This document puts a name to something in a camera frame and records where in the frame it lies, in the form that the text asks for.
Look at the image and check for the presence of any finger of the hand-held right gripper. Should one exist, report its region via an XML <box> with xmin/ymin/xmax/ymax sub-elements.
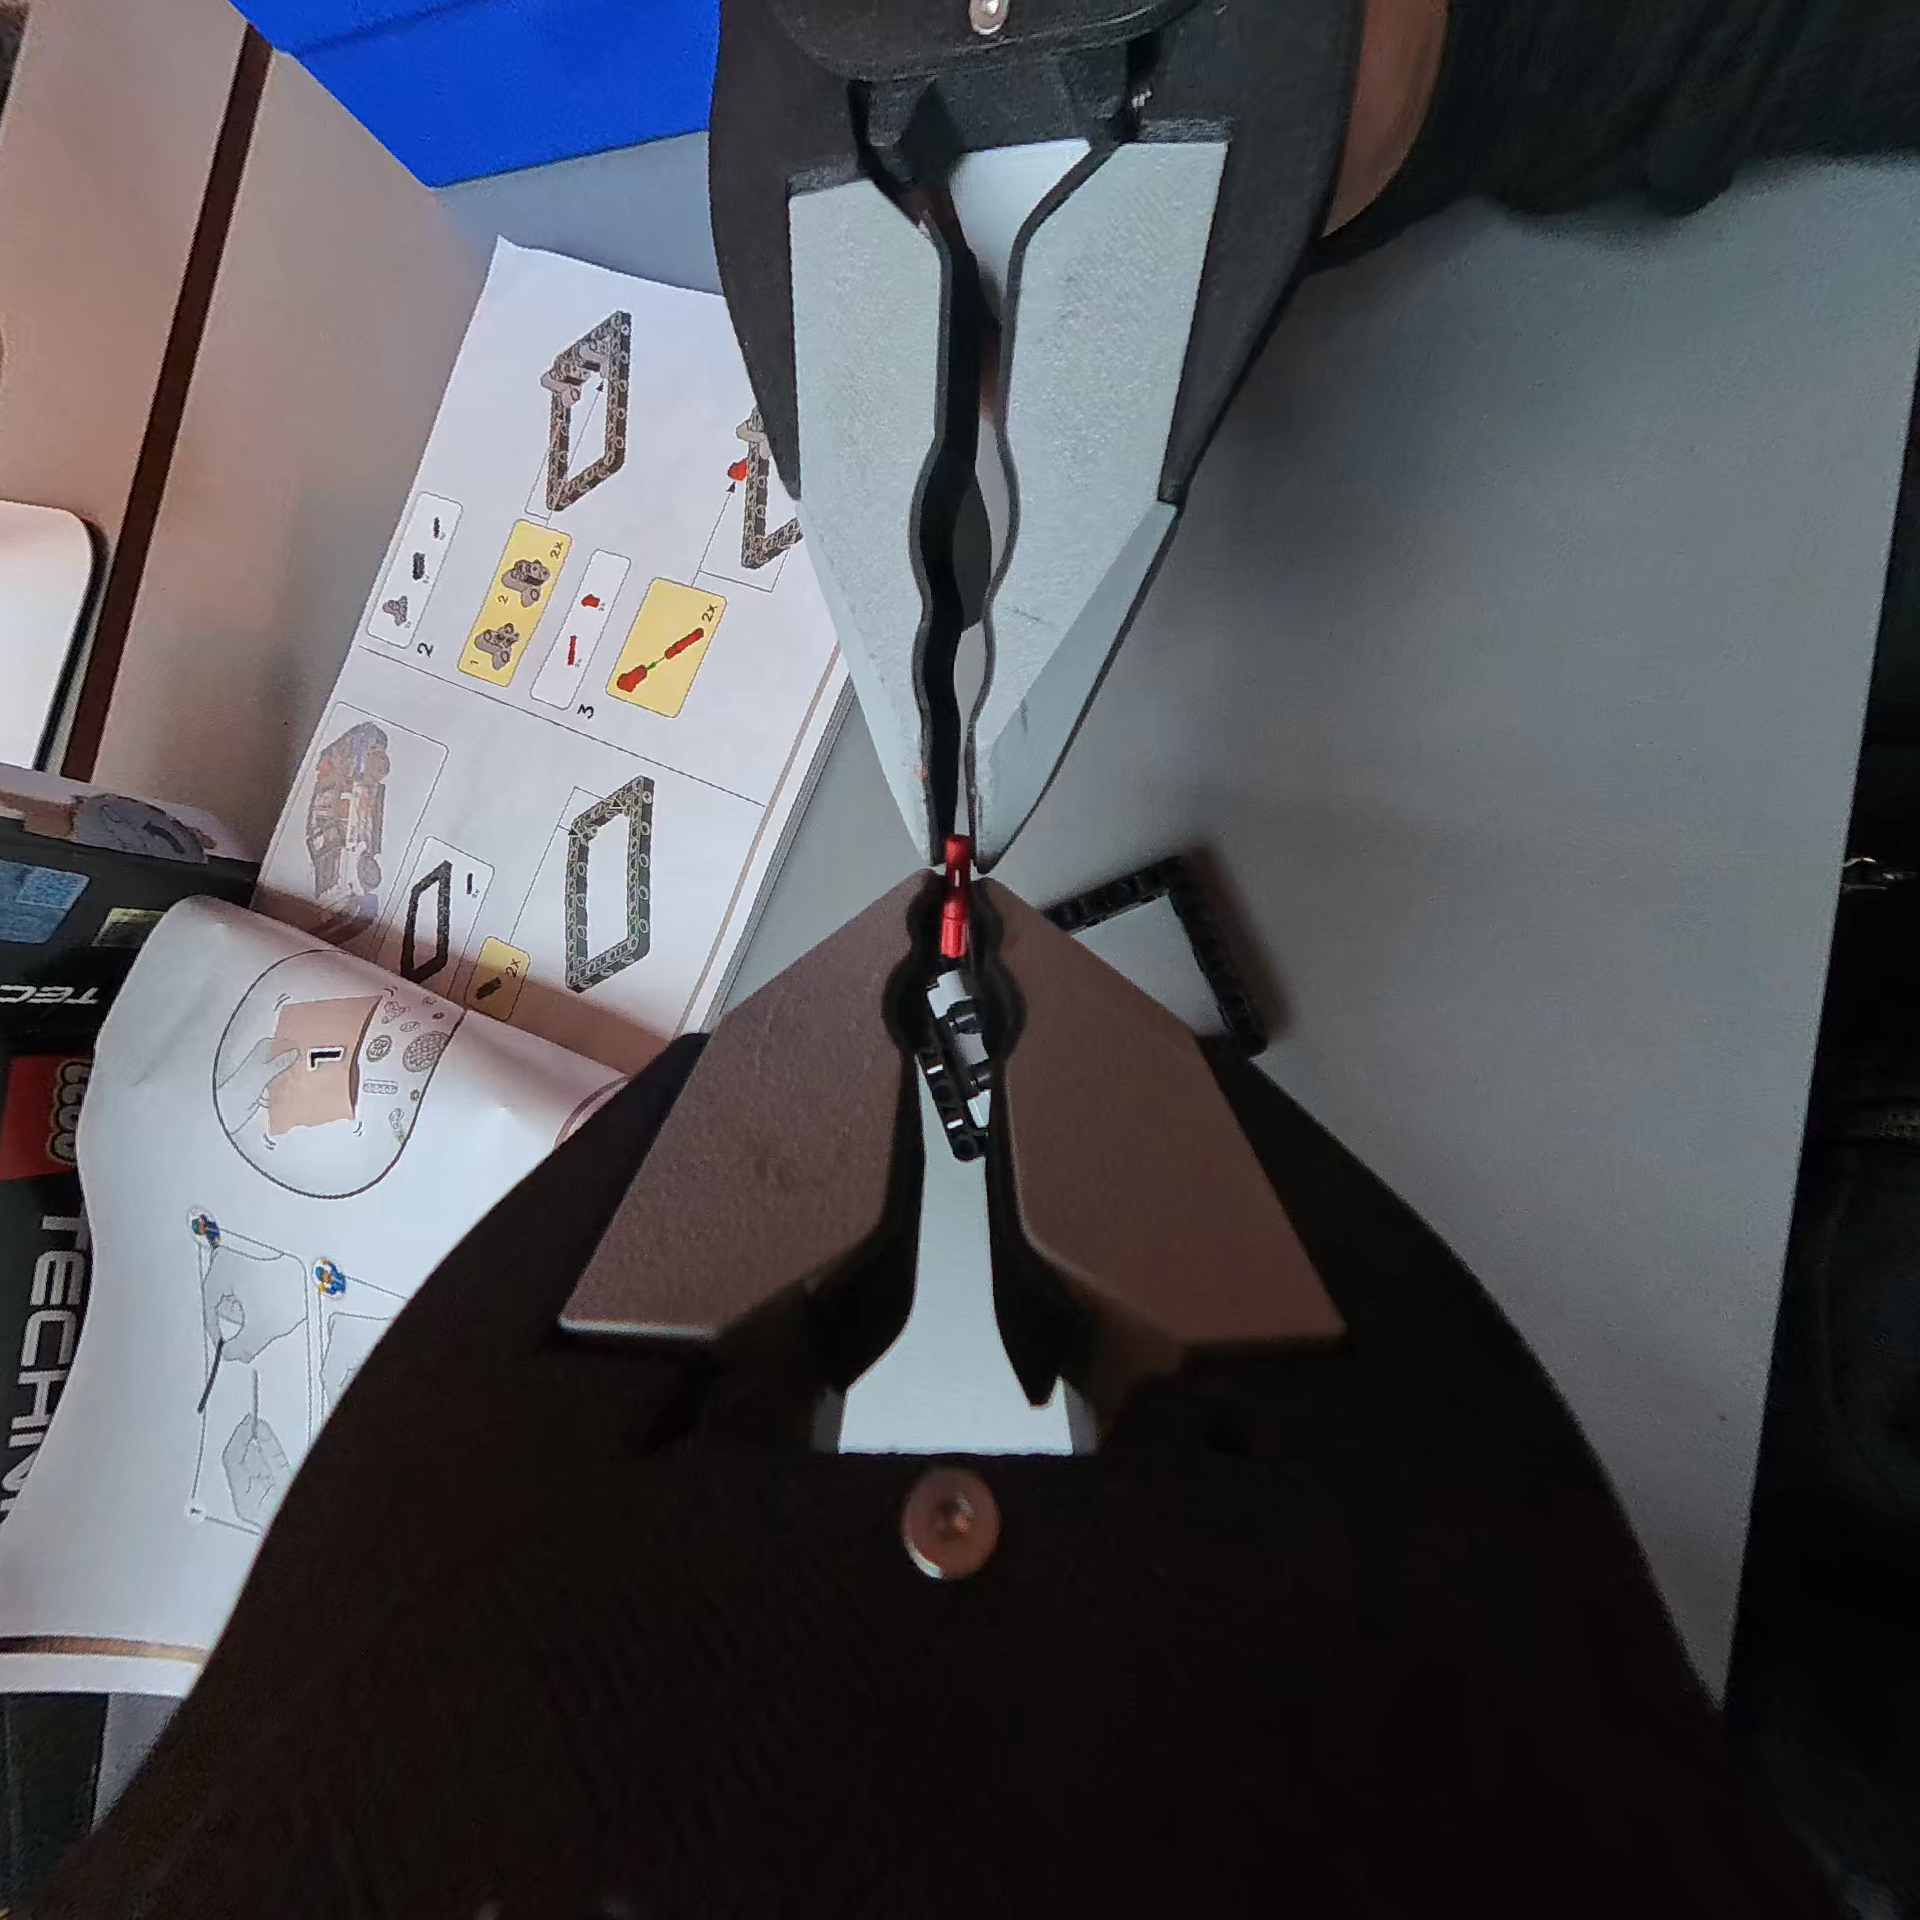
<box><xmin>784</xmin><ymin>176</ymin><xmax>970</xmax><ymax>859</ymax></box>
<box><xmin>965</xmin><ymin>138</ymin><xmax>1236</xmax><ymax>876</ymax></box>

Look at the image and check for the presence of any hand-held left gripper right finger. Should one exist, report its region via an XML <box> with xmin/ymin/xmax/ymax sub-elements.
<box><xmin>972</xmin><ymin>877</ymin><xmax>1351</xmax><ymax>1411</ymax></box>

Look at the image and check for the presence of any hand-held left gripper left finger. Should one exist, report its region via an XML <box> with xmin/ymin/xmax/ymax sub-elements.
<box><xmin>556</xmin><ymin>873</ymin><xmax>942</xmax><ymax>1397</ymax></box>

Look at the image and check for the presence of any black rectangular lego frame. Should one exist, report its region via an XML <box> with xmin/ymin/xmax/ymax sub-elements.
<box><xmin>906</xmin><ymin>851</ymin><xmax>1289</xmax><ymax>1164</ymax></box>

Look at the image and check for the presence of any lego instruction booklet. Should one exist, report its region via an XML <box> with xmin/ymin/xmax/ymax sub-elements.
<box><xmin>0</xmin><ymin>232</ymin><xmax>859</xmax><ymax>1699</ymax></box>

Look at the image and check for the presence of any person's right forearm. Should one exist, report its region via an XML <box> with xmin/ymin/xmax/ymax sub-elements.
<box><xmin>1321</xmin><ymin>0</ymin><xmax>1920</xmax><ymax>249</ymax></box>

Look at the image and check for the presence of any lego set cardboard box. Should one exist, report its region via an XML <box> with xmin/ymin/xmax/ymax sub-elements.
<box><xmin>0</xmin><ymin>764</ymin><xmax>261</xmax><ymax>1862</ymax></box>

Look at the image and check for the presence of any blue plastic bin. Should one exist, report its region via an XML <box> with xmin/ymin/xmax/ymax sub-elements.
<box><xmin>224</xmin><ymin>0</ymin><xmax>727</xmax><ymax>191</ymax></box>

